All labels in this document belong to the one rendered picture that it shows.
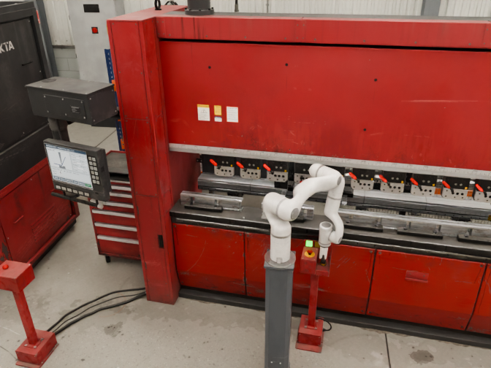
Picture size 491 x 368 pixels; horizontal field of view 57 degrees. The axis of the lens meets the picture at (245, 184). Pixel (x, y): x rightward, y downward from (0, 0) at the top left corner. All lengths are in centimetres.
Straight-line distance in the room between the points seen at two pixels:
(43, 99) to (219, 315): 213
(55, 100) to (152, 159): 76
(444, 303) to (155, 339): 219
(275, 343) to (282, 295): 42
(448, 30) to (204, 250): 229
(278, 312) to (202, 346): 90
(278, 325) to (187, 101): 164
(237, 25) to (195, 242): 169
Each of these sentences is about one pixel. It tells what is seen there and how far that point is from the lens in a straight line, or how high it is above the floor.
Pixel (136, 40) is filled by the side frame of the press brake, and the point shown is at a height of 218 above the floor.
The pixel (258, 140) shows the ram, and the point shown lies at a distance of 319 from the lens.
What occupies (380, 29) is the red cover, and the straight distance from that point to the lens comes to 290.
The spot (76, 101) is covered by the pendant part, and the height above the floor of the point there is 189.
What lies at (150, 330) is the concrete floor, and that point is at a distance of 384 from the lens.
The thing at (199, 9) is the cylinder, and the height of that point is 234.
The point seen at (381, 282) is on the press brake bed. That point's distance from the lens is 355.
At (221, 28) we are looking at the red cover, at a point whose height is 224.
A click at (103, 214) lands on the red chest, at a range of 425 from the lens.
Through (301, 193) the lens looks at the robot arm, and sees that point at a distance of 261.
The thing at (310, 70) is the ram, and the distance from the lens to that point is 298.
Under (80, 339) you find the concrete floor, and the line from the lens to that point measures 392.
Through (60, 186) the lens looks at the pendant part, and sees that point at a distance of 327.
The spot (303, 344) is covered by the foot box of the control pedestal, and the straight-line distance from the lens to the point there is 366.
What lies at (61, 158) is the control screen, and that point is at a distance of 314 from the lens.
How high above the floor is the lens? 267
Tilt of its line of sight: 27 degrees down
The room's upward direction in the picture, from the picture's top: 1 degrees counter-clockwise
